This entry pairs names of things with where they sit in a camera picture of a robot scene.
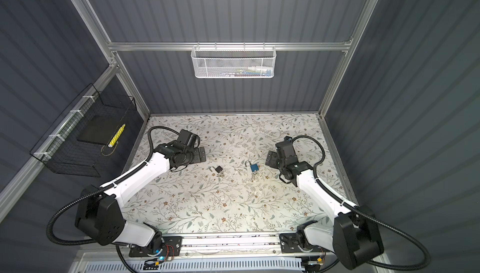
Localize white wire mesh basket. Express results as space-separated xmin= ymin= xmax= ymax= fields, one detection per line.
xmin=191 ymin=47 xmax=277 ymax=79

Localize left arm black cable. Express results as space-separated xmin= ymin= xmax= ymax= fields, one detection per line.
xmin=45 ymin=126 xmax=181 ymax=246

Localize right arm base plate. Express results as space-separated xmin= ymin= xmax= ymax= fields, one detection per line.
xmin=279 ymin=233 xmax=326 ymax=253

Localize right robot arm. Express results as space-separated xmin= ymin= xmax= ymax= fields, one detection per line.
xmin=266 ymin=136 xmax=385 ymax=270

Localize blue padlock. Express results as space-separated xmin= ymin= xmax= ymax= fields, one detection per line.
xmin=245 ymin=161 xmax=260 ymax=173

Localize items in white basket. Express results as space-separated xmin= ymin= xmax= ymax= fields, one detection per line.
xmin=220 ymin=66 xmax=275 ymax=78

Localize black box in basket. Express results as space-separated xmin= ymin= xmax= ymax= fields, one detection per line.
xmin=77 ymin=115 xmax=124 ymax=145

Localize black wire basket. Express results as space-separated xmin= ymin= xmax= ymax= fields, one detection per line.
xmin=30 ymin=85 xmax=142 ymax=178

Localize floral table mat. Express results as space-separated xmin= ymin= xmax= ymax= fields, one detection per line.
xmin=122 ymin=114 xmax=343 ymax=234

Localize small black padlock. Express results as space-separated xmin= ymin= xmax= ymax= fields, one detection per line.
xmin=209 ymin=166 xmax=223 ymax=176

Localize white vented panel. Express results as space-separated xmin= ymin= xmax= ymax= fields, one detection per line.
xmin=84 ymin=257 xmax=306 ymax=273

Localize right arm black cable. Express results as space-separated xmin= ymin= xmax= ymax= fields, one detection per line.
xmin=291 ymin=135 xmax=431 ymax=272

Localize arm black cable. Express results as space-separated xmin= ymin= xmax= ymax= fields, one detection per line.
xmin=45 ymin=126 xmax=181 ymax=246
xmin=291 ymin=135 xmax=431 ymax=272

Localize yellow tool in basket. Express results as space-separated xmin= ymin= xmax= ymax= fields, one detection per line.
xmin=107 ymin=124 xmax=126 ymax=148

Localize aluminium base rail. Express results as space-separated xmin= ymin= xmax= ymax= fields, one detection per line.
xmin=74 ymin=231 xmax=376 ymax=259

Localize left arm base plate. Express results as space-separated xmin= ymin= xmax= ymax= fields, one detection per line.
xmin=128 ymin=236 xmax=183 ymax=259

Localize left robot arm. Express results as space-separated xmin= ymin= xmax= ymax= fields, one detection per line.
xmin=74 ymin=126 xmax=206 ymax=253

